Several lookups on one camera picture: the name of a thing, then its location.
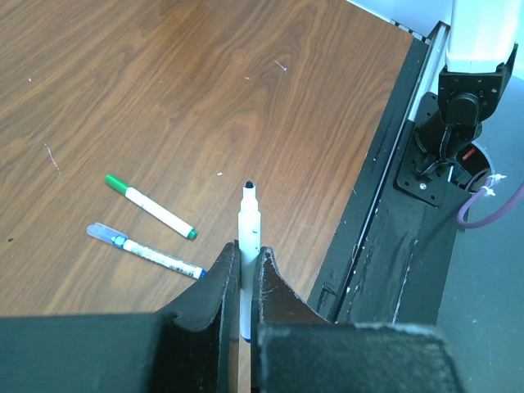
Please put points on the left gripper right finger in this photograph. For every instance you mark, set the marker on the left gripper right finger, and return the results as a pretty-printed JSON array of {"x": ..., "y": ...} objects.
[{"x": 294, "y": 349}]

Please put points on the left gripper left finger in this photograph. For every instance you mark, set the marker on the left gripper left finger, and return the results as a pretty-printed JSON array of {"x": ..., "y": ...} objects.
[{"x": 189, "y": 345}]

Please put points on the grey pen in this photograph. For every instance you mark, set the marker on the grey pen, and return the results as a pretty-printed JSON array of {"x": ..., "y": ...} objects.
[{"x": 249, "y": 234}]

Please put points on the purple pen cap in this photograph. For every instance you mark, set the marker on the purple pen cap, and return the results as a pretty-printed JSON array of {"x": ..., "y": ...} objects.
[{"x": 106, "y": 234}]

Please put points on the white purple pen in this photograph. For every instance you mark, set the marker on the white purple pen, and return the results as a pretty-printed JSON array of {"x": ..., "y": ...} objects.
[{"x": 162, "y": 259}]

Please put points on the white green pen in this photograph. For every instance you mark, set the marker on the white green pen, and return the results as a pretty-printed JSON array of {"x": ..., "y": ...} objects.
[{"x": 161, "y": 213}]

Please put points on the green pen cap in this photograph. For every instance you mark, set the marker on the green pen cap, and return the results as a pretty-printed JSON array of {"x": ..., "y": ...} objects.
[{"x": 116, "y": 183}]

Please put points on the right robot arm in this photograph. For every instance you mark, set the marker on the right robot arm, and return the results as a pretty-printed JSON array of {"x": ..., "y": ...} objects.
[{"x": 479, "y": 60}]

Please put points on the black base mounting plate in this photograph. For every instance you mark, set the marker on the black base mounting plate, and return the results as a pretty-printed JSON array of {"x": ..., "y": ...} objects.
[{"x": 399, "y": 274}]

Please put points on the aluminium frame rail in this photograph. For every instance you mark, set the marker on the aluminium frame rail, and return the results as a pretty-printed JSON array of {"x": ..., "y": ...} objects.
[{"x": 362, "y": 204}]

